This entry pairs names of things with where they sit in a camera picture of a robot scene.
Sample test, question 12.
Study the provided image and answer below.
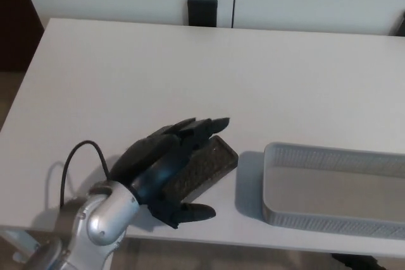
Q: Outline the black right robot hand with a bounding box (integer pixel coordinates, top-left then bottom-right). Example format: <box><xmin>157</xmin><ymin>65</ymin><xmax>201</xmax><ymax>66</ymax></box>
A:
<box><xmin>331</xmin><ymin>252</ymin><xmax>383</xmax><ymax>270</ymax></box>

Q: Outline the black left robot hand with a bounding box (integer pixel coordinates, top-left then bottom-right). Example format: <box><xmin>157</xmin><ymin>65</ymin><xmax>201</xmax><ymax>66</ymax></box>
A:
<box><xmin>109</xmin><ymin>117</ymin><xmax>231</xmax><ymax>230</ymax></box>

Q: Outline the dark grey board eraser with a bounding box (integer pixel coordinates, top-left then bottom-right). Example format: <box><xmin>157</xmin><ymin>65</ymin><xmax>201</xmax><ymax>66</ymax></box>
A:
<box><xmin>159</xmin><ymin>135</ymin><xmax>239</xmax><ymax>204</ymax></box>

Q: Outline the grey mesh tray container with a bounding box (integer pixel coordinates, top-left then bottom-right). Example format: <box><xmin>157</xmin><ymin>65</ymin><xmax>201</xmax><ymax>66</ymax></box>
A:
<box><xmin>261</xmin><ymin>142</ymin><xmax>405</xmax><ymax>241</ymax></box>

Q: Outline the dark brown wooden panel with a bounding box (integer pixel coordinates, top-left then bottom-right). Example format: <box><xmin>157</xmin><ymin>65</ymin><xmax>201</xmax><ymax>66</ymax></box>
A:
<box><xmin>0</xmin><ymin>0</ymin><xmax>45</xmax><ymax>71</ymax></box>

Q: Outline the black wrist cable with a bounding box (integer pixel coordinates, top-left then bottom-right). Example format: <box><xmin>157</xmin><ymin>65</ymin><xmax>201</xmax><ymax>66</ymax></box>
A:
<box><xmin>59</xmin><ymin>140</ymin><xmax>112</xmax><ymax>207</ymax></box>

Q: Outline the white metal desk leg frame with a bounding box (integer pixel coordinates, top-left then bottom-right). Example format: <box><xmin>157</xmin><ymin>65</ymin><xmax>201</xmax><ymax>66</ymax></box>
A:
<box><xmin>0</xmin><ymin>228</ymin><xmax>42</xmax><ymax>266</ymax></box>

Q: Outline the black cabinet handle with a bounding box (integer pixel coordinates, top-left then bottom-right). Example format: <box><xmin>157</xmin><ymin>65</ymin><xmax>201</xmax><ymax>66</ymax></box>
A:
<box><xmin>390</xmin><ymin>10</ymin><xmax>405</xmax><ymax>36</ymax></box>
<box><xmin>187</xmin><ymin>0</ymin><xmax>218</xmax><ymax>27</ymax></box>

